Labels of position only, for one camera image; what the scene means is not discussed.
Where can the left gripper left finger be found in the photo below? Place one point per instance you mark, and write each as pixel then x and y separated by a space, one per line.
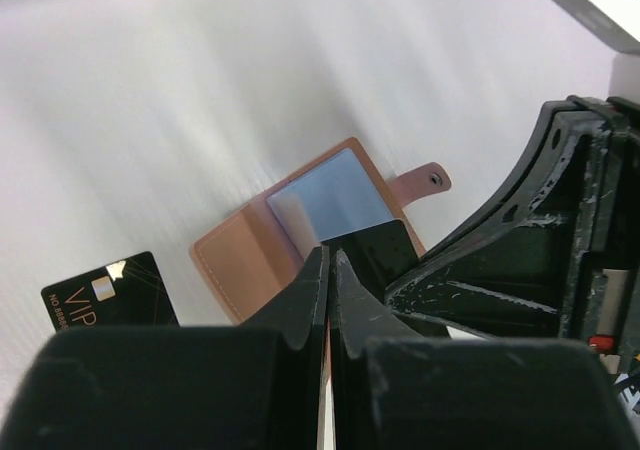
pixel 256 385

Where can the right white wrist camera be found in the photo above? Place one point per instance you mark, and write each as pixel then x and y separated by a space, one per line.
pixel 615 23

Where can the brown leather card holder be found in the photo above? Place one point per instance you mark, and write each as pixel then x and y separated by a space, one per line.
pixel 257 251

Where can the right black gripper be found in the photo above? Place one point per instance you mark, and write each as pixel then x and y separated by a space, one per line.
pixel 554 252

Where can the black credit card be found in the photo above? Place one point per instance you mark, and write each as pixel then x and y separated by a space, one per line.
pixel 130 291
pixel 379 255

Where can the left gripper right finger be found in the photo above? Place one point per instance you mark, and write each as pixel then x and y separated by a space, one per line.
pixel 396 389

